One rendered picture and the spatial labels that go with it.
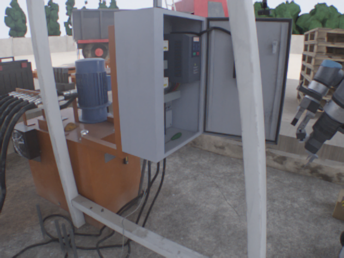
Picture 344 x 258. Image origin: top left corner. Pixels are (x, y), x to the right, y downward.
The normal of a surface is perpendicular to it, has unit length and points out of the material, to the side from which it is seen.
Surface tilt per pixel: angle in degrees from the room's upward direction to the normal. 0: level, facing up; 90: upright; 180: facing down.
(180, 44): 90
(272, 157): 89
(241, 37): 93
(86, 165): 90
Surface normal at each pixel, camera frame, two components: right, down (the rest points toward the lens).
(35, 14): 0.83, 0.21
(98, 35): 0.39, 0.31
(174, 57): -0.56, 0.29
